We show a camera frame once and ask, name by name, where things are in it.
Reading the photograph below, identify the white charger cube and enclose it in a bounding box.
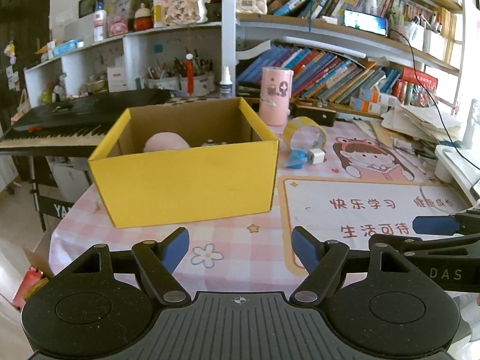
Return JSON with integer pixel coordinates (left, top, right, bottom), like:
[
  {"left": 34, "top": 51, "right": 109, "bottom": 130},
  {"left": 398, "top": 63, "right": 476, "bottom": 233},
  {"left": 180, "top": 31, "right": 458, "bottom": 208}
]
[{"left": 307, "top": 149, "right": 326, "bottom": 165}]

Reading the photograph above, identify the blue wrapper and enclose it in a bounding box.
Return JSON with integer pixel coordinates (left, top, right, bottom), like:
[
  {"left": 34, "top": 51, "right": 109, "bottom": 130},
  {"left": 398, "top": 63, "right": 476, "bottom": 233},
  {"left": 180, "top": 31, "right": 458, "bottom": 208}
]
[{"left": 285, "top": 150, "right": 308, "bottom": 169}]

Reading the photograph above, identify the yellow tape roll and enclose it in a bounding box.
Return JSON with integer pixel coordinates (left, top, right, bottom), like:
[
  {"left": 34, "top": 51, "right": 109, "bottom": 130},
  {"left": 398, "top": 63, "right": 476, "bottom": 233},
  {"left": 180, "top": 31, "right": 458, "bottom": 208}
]
[{"left": 281, "top": 116, "right": 327, "bottom": 152}]

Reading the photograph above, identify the white desk stand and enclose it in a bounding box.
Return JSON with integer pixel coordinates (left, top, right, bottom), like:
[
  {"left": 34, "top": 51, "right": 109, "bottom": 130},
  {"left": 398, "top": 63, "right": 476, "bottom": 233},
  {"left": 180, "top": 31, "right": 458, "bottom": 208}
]
[{"left": 434, "top": 145, "right": 479, "bottom": 206}]

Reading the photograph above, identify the pink cartoon desk mat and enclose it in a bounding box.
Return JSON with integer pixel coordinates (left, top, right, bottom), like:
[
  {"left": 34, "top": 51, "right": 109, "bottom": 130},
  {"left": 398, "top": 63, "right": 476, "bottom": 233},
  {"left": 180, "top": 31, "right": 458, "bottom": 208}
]
[{"left": 49, "top": 140, "right": 464, "bottom": 293}]

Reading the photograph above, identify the yellow cardboard box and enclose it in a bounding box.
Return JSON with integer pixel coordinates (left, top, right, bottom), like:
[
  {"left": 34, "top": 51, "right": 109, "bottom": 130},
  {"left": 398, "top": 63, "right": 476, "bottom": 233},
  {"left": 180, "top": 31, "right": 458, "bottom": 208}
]
[{"left": 89, "top": 97, "right": 280, "bottom": 228}]

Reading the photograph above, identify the stack of papers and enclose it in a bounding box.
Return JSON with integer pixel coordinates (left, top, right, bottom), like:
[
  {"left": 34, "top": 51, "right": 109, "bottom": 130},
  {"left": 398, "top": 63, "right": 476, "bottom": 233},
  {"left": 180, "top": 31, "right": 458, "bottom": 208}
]
[{"left": 382, "top": 102, "right": 462, "bottom": 143}]

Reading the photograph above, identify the pink plush toy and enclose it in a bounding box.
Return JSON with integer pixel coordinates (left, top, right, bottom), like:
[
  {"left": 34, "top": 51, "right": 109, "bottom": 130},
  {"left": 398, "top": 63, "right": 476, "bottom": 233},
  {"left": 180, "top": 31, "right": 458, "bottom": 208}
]
[{"left": 143, "top": 133, "right": 190, "bottom": 153}]

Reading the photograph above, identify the dark brown wooden box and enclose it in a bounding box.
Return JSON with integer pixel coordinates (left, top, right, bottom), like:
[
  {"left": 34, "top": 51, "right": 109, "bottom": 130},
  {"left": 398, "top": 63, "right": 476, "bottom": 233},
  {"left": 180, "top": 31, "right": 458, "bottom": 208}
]
[{"left": 293, "top": 99, "right": 337, "bottom": 127}]

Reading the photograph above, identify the black electronic keyboard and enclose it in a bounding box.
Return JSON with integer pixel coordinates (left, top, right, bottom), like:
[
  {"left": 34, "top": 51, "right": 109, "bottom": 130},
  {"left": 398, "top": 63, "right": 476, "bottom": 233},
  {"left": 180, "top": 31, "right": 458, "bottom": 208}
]
[{"left": 1, "top": 88, "right": 171, "bottom": 158}]

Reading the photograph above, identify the wooden chess box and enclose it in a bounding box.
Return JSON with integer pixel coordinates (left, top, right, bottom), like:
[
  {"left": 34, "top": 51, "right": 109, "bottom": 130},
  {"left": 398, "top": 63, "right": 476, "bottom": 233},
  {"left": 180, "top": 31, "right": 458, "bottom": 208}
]
[{"left": 163, "top": 96, "right": 260, "bottom": 108}]

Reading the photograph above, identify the white pen holder tub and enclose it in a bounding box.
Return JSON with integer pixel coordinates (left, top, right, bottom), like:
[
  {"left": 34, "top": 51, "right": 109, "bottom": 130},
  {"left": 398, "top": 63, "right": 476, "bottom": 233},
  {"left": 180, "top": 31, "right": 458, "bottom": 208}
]
[{"left": 146, "top": 72, "right": 216, "bottom": 97}]

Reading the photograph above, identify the pink cylindrical pen holder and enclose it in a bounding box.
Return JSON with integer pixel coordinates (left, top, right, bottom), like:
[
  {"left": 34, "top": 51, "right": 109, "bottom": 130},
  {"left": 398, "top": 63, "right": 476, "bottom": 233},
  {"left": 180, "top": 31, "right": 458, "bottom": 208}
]
[{"left": 259, "top": 67, "right": 294, "bottom": 127}]

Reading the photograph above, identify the white spray bottle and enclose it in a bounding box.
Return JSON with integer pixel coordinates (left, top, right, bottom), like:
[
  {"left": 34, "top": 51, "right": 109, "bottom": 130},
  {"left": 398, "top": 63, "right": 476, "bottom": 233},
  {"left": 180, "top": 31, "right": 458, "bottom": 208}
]
[{"left": 219, "top": 66, "right": 233, "bottom": 98}]

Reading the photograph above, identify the white bookshelf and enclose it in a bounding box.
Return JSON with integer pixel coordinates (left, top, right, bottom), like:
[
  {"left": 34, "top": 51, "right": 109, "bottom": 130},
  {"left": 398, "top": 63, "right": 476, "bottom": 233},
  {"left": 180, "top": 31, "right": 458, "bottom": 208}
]
[{"left": 24, "top": 0, "right": 466, "bottom": 107}]

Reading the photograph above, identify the smartphone on shelf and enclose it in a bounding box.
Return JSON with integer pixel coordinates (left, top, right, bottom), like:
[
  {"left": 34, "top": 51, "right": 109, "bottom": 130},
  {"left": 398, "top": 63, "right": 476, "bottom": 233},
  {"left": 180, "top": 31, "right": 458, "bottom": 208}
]
[{"left": 343, "top": 10, "right": 388, "bottom": 37}]

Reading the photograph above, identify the red round doll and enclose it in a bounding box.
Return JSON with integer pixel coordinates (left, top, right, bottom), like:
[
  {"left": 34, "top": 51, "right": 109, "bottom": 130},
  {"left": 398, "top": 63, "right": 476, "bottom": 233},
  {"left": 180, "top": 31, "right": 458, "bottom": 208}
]
[{"left": 133, "top": 2, "right": 154, "bottom": 32}]

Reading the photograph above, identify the white plastic bottle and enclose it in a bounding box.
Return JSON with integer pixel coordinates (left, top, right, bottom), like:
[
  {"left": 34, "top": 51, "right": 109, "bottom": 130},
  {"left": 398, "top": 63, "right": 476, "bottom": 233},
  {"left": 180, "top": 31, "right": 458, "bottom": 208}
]
[{"left": 94, "top": 2, "right": 107, "bottom": 43}]

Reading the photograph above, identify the pink decorative ornament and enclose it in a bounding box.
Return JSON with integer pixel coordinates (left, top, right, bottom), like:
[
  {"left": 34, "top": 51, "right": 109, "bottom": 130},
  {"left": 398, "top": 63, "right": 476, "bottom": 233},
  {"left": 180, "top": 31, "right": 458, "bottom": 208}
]
[{"left": 160, "top": 0, "right": 212, "bottom": 26}]

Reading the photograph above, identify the black cable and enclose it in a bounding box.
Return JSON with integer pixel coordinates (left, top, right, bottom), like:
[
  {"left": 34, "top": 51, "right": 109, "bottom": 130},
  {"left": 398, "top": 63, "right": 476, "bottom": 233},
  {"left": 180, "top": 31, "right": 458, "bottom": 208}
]
[{"left": 389, "top": 28, "right": 480, "bottom": 181}]

